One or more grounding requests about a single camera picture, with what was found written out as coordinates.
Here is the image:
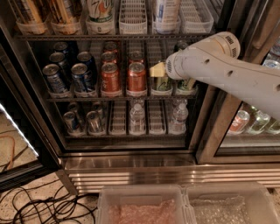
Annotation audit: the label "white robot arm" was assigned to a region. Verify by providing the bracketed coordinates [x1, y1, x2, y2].
[150, 31, 280, 120]

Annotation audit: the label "front right green can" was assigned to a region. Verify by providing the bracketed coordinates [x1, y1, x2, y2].
[178, 78, 190, 91]

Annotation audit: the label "green can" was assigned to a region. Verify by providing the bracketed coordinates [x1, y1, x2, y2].
[153, 71, 172, 91]
[178, 78, 190, 91]
[173, 40, 188, 52]

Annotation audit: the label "front left green can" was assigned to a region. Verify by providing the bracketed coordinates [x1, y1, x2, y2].
[153, 71, 172, 91]

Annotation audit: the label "front right orange can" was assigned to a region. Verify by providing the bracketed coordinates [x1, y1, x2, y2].
[127, 62, 146, 92]

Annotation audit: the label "back right orange can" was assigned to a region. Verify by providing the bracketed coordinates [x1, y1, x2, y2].
[129, 51, 144, 64]

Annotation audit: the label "back right green can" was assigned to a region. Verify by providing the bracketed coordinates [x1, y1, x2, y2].
[173, 40, 188, 52]

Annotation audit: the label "front left orange can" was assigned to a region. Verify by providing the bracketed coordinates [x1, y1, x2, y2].
[101, 63, 120, 92]

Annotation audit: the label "middle left orange can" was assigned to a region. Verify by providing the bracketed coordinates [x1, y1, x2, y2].
[101, 52, 117, 64]

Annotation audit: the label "back left orange can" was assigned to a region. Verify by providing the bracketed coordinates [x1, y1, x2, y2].
[103, 41, 118, 53]

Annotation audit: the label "white bottle top shelf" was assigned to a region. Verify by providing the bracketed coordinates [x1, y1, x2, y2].
[153, 0, 181, 30]

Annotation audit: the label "orange can behind right door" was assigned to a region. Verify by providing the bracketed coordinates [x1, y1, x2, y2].
[228, 110, 250, 134]

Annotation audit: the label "empty white tray top shelf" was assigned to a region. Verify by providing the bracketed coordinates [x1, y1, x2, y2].
[119, 0, 148, 35]

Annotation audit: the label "right empty tray top shelf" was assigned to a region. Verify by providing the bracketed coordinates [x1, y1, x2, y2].
[179, 0, 214, 34]

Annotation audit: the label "closed right fridge door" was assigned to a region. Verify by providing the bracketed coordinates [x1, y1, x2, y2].
[196, 0, 280, 164]

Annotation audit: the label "middle right blue can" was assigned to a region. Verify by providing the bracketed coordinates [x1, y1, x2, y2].
[77, 52, 98, 83]

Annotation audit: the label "blue can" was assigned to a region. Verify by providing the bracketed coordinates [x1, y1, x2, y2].
[42, 64, 68, 94]
[71, 63, 95, 93]
[53, 41, 71, 58]
[77, 52, 98, 83]
[49, 52, 72, 85]

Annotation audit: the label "front right blue can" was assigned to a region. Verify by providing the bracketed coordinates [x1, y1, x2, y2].
[71, 63, 95, 93]

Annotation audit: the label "7up bottle top shelf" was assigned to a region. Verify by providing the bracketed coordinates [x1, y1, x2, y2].
[87, 0, 114, 23]

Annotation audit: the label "bottom right silver can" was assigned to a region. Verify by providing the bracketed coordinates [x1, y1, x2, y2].
[87, 111, 102, 133]

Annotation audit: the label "silver can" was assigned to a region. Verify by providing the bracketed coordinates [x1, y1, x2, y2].
[87, 111, 102, 133]
[63, 111, 81, 134]

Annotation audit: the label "middle left blue can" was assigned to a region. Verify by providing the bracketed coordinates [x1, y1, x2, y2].
[49, 52, 72, 85]

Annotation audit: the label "bottom left silver can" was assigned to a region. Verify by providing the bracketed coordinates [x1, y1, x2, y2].
[63, 111, 81, 134]

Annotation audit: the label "back left blue can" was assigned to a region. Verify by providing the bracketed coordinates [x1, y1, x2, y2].
[53, 41, 71, 58]

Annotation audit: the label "front left blue can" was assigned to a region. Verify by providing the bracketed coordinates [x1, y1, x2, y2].
[42, 64, 68, 94]

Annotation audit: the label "yellow bottle shelf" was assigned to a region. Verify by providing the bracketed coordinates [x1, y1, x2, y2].
[47, 0, 82, 25]
[13, 0, 48, 25]

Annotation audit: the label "left yellow bottle top shelf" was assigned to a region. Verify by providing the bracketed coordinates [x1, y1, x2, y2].
[13, 0, 48, 25]

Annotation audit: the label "open fridge glass door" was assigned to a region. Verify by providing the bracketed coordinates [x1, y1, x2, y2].
[0, 46, 59, 193]

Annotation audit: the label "left water bottle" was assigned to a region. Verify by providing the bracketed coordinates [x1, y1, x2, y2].
[129, 103, 145, 135]

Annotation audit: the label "water bottle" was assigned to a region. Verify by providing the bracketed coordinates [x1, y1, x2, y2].
[129, 103, 145, 135]
[170, 102, 188, 135]

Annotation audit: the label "right water bottle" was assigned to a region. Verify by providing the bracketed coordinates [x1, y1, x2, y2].
[170, 102, 188, 135]

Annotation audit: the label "right clear plastic bin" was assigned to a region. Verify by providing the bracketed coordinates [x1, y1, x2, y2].
[186, 182, 280, 224]

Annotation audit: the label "clear plastic bin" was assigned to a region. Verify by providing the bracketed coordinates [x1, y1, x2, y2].
[95, 185, 197, 224]
[186, 182, 280, 224]

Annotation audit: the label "left clear plastic bin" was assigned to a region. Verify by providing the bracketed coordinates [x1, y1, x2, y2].
[95, 185, 197, 224]

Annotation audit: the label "orange floor cable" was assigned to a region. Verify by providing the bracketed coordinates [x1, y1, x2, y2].
[0, 134, 16, 172]

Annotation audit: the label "black floor cables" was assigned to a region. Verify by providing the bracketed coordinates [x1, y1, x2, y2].
[0, 178, 97, 224]

